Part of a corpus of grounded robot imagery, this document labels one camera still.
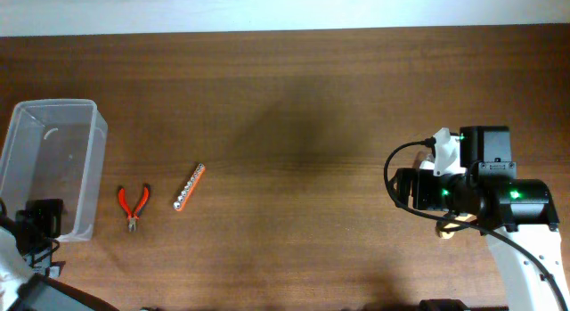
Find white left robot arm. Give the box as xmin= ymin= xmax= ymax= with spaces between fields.
xmin=1 ymin=199 xmax=115 ymax=311

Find red handled pliers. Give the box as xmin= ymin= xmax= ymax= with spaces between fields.
xmin=117 ymin=183 xmax=151 ymax=233

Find clear plastic container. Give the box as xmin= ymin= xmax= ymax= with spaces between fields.
xmin=1 ymin=99 xmax=108 ymax=242

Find orange scraper wooden handle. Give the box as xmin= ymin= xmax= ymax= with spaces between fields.
xmin=436 ymin=214 xmax=475 ymax=240

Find orange socket rail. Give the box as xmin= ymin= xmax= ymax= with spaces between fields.
xmin=173 ymin=163 xmax=206 ymax=211

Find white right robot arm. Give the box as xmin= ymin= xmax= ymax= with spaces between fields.
xmin=383 ymin=126 xmax=569 ymax=310

